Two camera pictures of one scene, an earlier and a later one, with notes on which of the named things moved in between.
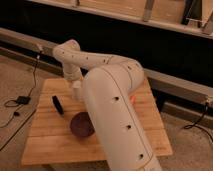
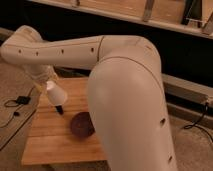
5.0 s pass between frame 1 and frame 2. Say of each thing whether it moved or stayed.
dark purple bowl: stayed
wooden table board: stayed
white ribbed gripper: moved
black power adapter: stayed
